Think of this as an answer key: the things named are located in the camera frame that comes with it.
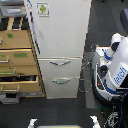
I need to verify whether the white fridge door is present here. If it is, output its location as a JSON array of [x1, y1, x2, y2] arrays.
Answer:
[[24, 0, 92, 58]]

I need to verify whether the upper fridge drawer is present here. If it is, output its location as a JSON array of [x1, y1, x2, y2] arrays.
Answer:
[[38, 58, 82, 79]]

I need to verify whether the fridge drawer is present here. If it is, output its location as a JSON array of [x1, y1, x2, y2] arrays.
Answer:
[[44, 78, 79, 99], [38, 58, 82, 79]]

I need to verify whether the lower fridge drawer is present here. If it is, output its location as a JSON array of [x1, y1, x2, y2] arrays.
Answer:
[[44, 78, 79, 99]]

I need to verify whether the white refrigerator body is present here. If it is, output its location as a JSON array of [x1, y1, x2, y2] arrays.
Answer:
[[24, 0, 92, 99]]

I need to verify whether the wooden drawer cabinet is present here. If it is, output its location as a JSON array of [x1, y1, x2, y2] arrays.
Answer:
[[0, 16, 46, 99]]

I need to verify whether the white blue mobile robot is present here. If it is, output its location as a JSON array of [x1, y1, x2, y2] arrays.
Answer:
[[92, 33, 128, 105]]

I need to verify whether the green android sticker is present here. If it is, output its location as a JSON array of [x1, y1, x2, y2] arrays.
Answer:
[[37, 3, 49, 17]]

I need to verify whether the grey box on cabinet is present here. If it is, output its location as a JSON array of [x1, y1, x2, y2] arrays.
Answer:
[[0, 6, 26, 17]]

